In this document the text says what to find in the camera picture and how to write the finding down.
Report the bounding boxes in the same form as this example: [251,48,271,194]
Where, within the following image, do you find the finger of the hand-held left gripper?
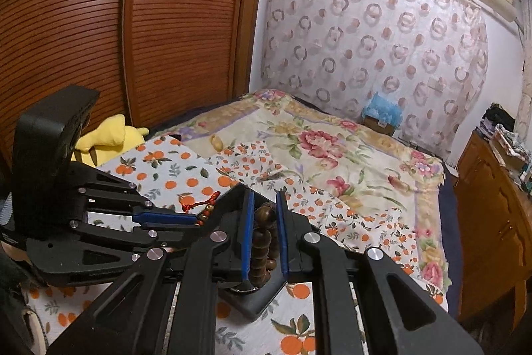
[76,165,200,230]
[25,224,208,288]

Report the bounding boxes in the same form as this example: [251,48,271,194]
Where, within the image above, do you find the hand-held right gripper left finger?
[46,186,255,355]

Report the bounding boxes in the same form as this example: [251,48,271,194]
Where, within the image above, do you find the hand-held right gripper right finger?
[275,190,485,355]

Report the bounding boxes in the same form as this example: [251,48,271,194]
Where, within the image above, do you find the dark wooden bead bracelet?
[250,203,280,286]

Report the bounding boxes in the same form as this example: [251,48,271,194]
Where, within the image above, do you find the red knot bead bracelet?
[182,191,222,228]

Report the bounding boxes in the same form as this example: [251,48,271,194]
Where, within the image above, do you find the black jewelry box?
[218,278,288,320]

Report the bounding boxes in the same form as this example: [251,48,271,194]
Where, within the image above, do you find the orange fruit print cloth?
[23,134,452,355]

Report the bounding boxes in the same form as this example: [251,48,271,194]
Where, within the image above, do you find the yellow plush toy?
[70,114,149,166]

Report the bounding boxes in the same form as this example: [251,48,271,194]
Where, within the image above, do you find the floral blanket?
[166,88,454,297]

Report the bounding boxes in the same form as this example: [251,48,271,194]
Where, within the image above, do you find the brown slatted wooden wardrobe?
[0,0,267,173]

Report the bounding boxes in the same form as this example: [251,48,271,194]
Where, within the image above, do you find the small cardboard box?
[365,116,397,135]

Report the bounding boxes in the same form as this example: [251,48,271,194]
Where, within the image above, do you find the blue plastic bag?
[361,91,402,129]

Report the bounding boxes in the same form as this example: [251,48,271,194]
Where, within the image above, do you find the dark blue bed sheet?
[432,161,462,318]

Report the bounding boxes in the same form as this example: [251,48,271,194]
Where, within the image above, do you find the circle pattern sheer curtain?
[260,0,489,162]

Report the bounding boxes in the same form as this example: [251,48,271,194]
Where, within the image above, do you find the long wooden cabinet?
[451,128,532,335]

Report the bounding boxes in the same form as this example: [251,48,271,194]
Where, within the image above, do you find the pile of folded clothes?
[480,102,532,173]

